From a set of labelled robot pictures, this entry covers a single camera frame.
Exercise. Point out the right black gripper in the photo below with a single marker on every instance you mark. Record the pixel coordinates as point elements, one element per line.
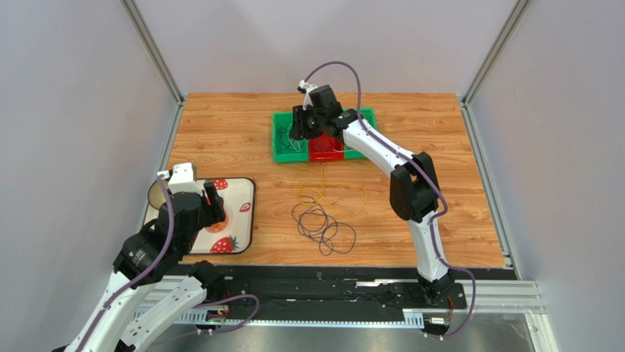
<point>304,119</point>

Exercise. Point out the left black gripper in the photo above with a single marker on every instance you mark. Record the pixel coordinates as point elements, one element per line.
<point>215,210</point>

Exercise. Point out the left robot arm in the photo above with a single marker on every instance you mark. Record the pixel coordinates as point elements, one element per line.
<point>143,262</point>

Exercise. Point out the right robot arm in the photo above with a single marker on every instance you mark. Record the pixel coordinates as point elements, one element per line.
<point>414,189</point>

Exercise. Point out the strawberry print white tray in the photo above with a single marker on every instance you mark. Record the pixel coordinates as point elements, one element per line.
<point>238,195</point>

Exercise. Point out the red plastic bin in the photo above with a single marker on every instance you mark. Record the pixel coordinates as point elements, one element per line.
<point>325,148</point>

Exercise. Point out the right green plastic bin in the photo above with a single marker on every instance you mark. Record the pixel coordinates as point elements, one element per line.
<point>368,115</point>

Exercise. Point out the green plastic bin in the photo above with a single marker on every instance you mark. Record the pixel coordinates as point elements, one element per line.
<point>286,149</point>
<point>368,115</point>

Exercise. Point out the left green plastic bin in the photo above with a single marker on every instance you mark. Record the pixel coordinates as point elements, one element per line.
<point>286,149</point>

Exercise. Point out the beige ceramic bowl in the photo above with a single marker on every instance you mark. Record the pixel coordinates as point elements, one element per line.
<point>155,196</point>

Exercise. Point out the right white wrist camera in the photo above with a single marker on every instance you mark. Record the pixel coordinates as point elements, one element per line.
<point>306,88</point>

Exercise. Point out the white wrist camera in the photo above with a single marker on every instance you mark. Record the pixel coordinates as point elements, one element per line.
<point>182,178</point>
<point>306,88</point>

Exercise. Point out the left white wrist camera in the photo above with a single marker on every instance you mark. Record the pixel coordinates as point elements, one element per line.
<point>182,178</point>

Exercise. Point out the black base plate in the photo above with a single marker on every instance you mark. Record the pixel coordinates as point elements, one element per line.
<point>327,293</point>

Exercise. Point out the aluminium frame rail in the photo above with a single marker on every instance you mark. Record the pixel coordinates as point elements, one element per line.
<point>498,297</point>

